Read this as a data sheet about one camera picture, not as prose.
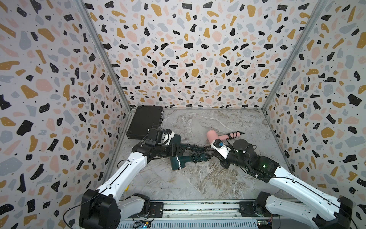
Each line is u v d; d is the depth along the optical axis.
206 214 0.73
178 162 0.73
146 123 1.06
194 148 0.95
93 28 0.76
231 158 0.63
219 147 0.60
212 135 1.00
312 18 0.75
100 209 0.38
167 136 0.68
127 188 0.81
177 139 0.99
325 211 0.40
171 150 0.69
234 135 1.00
